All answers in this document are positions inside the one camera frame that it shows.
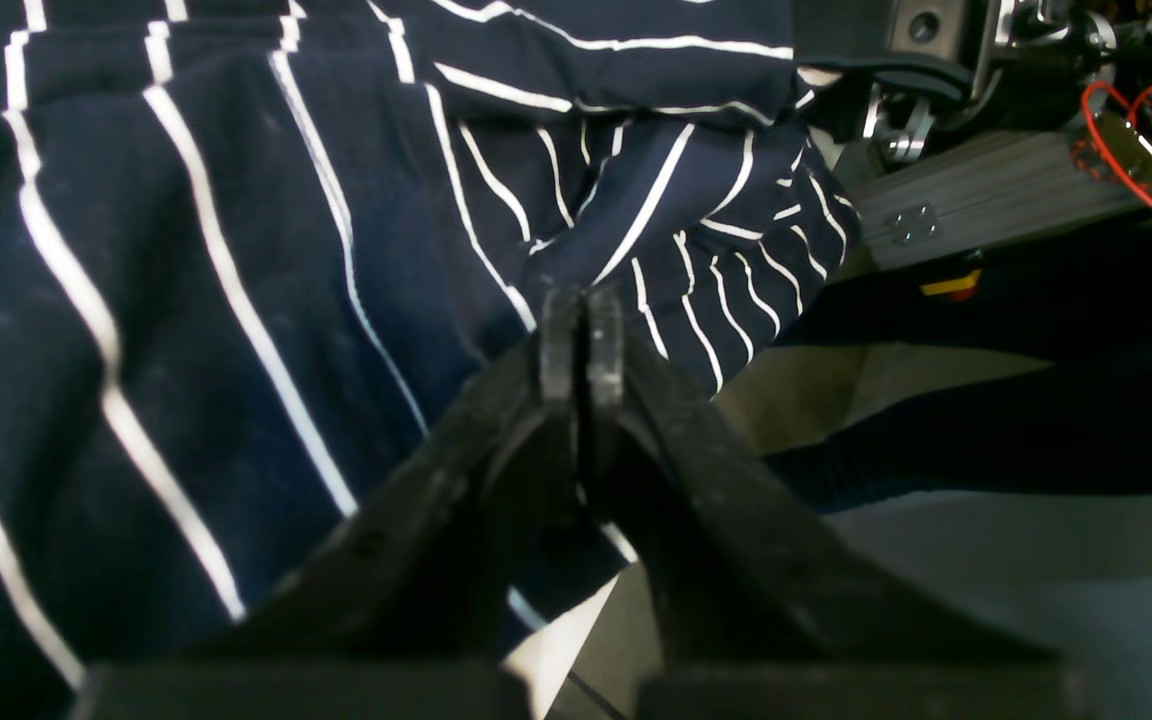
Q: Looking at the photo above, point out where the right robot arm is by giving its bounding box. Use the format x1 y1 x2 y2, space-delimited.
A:
794 1 1152 270

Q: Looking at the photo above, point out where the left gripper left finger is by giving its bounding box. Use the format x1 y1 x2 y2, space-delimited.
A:
70 290 582 719

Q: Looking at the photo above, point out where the navy white striped t-shirt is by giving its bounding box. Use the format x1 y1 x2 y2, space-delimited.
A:
0 1 858 719

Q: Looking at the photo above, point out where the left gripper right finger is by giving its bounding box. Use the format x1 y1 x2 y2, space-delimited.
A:
584 291 1094 719

